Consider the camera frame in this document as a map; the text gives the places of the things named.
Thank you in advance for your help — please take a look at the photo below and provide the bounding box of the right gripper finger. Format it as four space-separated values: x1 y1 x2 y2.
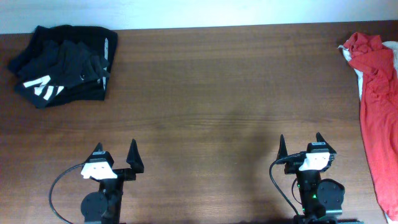
316 132 326 142
276 134 288 160

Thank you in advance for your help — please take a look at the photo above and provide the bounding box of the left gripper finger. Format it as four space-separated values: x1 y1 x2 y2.
93 142 103 152
126 139 144 174

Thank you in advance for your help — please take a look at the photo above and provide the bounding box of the red t-shirt white lettering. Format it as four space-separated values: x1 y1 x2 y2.
343 32 397 223

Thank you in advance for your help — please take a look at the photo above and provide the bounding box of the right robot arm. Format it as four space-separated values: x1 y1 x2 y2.
269 133 360 224

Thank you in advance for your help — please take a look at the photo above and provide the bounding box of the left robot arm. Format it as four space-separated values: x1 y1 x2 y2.
80 139 144 224

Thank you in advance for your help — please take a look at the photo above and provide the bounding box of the black folded clothes pile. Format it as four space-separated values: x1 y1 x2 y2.
7 25 118 108

